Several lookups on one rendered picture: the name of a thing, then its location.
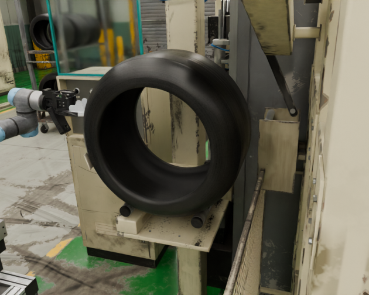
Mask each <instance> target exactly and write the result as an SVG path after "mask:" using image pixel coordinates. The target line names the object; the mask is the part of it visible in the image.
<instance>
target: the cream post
mask: <svg viewBox="0 0 369 295"><path fill-rule="evenodd" d="M165 11H166V36H167V49H180V50H187V51H190V52H194V53H197V54H200V55H202V56H204V57H205V31H204V0H169V1H165ZM169 99H170V118H171V123H170V124H171V137H172V162H173V163H177V164H188V165H194V166H201V165H203V164H204V162H205V161H206V130H205V128H204V125H203V124H202V122H201V120H200V118H199V117H198V116H197V114H196V113H195V112H194V111H193V110H192V109H191V108H190V107H189V106H188V105H187V104H186V103H185V102H184V101H182V100H181V99H180V98H178V97H177V96H175V95H173V94H171V93H169ZM176 248H177V274H178V281H179V295H207V252H204V251H198V250H194V249H188V248H182V247H178V246H177V247H176Z"/></svg>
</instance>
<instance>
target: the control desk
mask: <svg viewBox="0 0 369 295"><path fill-rule="evenodd" d="M101 78H102V77H100V76H57V77H56V79H57V86H58V90H72V91H76V98H77V101H78V100H80V101H82V99H83V98H86V99H87V100H88V98H89V95H90V93H91V92H92V90H93V88H94V87H95V85H96V84H97V83H98V81H99V80H100V79H101ZM64 117H65V119H66V121H67V123H68V124H69V126H70V128H71V131H69V132H67V133H66V136H67V137H66V140H67V147H68V151H69V158H70V165H71V172H72V176H73V183H74V191H75V195H76V201H77V209H78V216H79V220H80V227H81V234H82V238H83V245H84V246H86V247H87V255H90V256H95V257H98V258H104V259H109V260H114V261H118V262H124V263H129V264H132V265H138V266H143V267H149V268H153V269H156V267H157V265H158V264H159V262H160V260H161V259H162V257H163V255H164V254H165V252H166V250H167V248H168V247H169V245H165V244H162V243H156V242H149V241H143V240H139V239H133V238H127V237H123V236H117V227H116V221H115V219H116V217H117V216H119V215H120V211H119V209H120V208H121V207H122V206H123V205H124V203H125V202H124V201H122V200H121V199H120V198H119V197H117V196H116V195H115V194H114V193H113V192H112V191H111V190H110V189H109V188H108V187H107V186H106V185H105V184H104V182H103V181H102V180H101V179H100V177H99V176H98V174H97V172H96V171H95V169H94V168H93V167H92V169H91V170H90V169H89V168H88V165H87V162H86V160H85V158H84V154H85V153H86V152H87V150H86V146H85V143H84V136H83V116H64ZM136 122H137V126H138V130H139V133H140V135H141V138H142V139H143V141H144V142H145V144H146V145H147V147H148V148H149V149H150V150H151V152H152V153H154V154H155V155H156V156H157V157H158V158H160V159H162V160H163V161H165V162H167V163H173V162H172V137H171V124H170V123H171V118H170V99H169V92H166V91H164V90H160V89H157V88H149V87H145V88H144V89H143V91H142V93H141V95H140V97H139V100H138V103H137V107H136Z"/></svg>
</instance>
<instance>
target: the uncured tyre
mask: <svg viewBox="0 0 369 295"><path fill-rule="evenodd" d="M145 87H149V88H157V89H160V90H164V91H166V92H169V93H171V94H173V95H175V96H177V97H178V98H180V99H181V100H182V101H184V102H185V103H186V104H187V105H188V106H189V107H190V108H191V109H192V110H193V111H194V112H195V113H196V114H197V116H198V117H199V118H200V120H201V122H202V124H203V125H204V128H205V130H206V132H207V135H208V138H209V142H210V150H211V159H210V162H208V163H206V164H203V165H201V166H196V167H180V166H175V165H172V164H170V163H167V162H165V161H163V160H162V159H160V158H158V157H157V156H156V155H155V154H154V153H152V152H151V150H150V149H149V148H148V147H147V145H146V144H145V142H144V141H143V139H142V138H141V135H140V133H139V130H138V126H137V122H136V107H137V103H138V100H139V97H140V95H141V93H142V91H143V90H144V88H145ZM83 136H84V143H85V146H86V150H87V154H88V156H89V159H90V161H91V164H92V165H93V168H94V169H95V171H96V172H97V174H98V176H99V177H100V179H101V180H102V181H103V182H104V184H105V185H106V186H107V187H108V188H109V189H110V190H111V191H112V192H113V193H114V194H115V195H116V196H117V197H119V198H120V199H121V200H122V201H124V202H126V203H127V204H129V205H130V206H132V207H134V208H136V209H138V210H140V211H143V212H146V213H148V214H152V215H157V216H160V217H185V216H188V215H193V214H196V213H198V212H201V211H203V210H205V209H207V208H209V207H210V206H212V205H213V204H215V203H216V202H217V201H218V200H220V199H221V198H222V197H223V196H224V195H225V194H226V193H227V192H228V191H229V189H230V188H231V187H232V185H233V184H234V182H235V180H236V179H237V176H238V174H239V172H240V170H241V167H242V164H243V162H244V160H245V157H246V155H247V153H248V149H249V146H250V141H251V118H250V113H249V110H248V106H247V103H246V101H245V98H244V96H243V94H242V92H241V90H240V89H239V87H238V85H237V84H236V83H235V81H234V80H233V79H232V78H231V76H230V75H229V74H228V73H227V72H226V71H225V70H224V69H222V68H221V67H220V66H219V65H218V64H216V63H215V62H213V61H211V60H210V59H208V58H206V57H204V56H202V55H200V54H197V53H194V52H190V51H187V50H180V49H164V50H157V51H154V52H150V53H146V54H142V55H139V56H135V57H131V58H129V59H126V60H124V61H122V62H120V63H118V64H117V65H115V66H114V67H113V68H111V69H110V70H108V71H107V72H106V73H105V74H104V75H103V76H102V78H101V79H100V80H99V81H98V83H97V84H96V85H95V87H94V88H93V90H92V92H91V93H90V95H89V98H88V100H87V103H86V107H85V110H84V116H83Z"/></svg>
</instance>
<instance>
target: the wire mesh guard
mask: <svg viewBox="0 0 369 295"><path fill-rule="evenodd" d="M264 175H265V169H261V170H260V173H259V176H258V180H257V184H256V186H255V190H254V193H253V196H252V200H251V204H250V207H249V210H248V214H247V217H246V220H245V224H244V227H243V230H242V234H241V238H240V241H239V244H238V248H237V251H236V254H235V258H234V261H233V265H232V267H231V271H230V275H229V277H228V281H227V285H226V287H225V291H224V295H238V293H239V295H240V293H241V295H259V288H260V282H261V263H262V244H263V233H264V214H265V195H266V191H265V190H261V189H262V185H263V179H264ZM252 229H253V230H252ZM250 233H251V234H250ZM249 237H250V238H249ZM246 248H247V250H248V252H247V250H246ZM244 254H245V257H244ZM250 257H251V258H250ZM245 258H246V260H245ZM242 262H243V264H242ZM249 262H250V263H249ZM245 264H246V265H245ZM242 269H243V271H242ZM239 275H240V278H239ZM246 275H247V276H248V277H247V276H246ZM237 282H238V285H237ZM239 283H240V285H241V288H240V285H239ZM243 287H244V289H245V290H246V291H245V290H244V289H243ZM235 288H236V292H235ZM237 290H238V293H237Z"/></svg>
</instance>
